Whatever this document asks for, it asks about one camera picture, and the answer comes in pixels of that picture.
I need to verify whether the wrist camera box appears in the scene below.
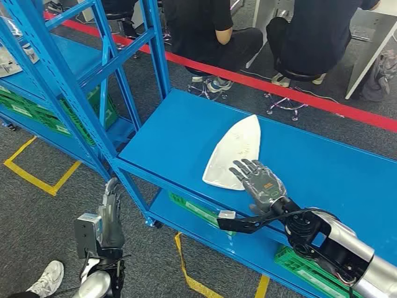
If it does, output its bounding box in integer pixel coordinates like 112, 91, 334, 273
74, 213, 103, 260
217, 209, 271, 235

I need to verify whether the grey backpack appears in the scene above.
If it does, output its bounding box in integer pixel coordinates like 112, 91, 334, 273
361, 49, 397, 102

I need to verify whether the red barrier belt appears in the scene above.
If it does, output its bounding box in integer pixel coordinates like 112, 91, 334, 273
43, 11, 397, 133

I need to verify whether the green plastic crate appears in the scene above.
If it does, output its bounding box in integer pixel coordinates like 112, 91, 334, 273
273, 245, 363, 298
168, 191, 237, 238
60, 87, 119, 147
0, 87, 72, 137

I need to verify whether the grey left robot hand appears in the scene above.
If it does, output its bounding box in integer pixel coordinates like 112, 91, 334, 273
98, 178, 125, 250

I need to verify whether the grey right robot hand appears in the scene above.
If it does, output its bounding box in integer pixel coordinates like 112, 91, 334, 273
229, 158, 288, 217

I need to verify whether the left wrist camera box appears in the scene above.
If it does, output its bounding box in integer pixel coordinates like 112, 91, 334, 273
74, 213, 103, 260

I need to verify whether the yellow floor tape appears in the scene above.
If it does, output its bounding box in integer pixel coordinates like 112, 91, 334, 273
3, 135, 82, 197
174, 232, 271, 298

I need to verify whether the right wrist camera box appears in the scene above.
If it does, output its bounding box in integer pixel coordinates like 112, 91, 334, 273
217, 209, 271, 235

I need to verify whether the white triangular plastic part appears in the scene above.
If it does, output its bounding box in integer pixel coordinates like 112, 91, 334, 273
202, 114, 262, 191

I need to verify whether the black office stool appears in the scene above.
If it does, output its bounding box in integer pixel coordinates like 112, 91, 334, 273
264, 59, 323, 122
186, 65, 234, 102
106, 11, 141, 59

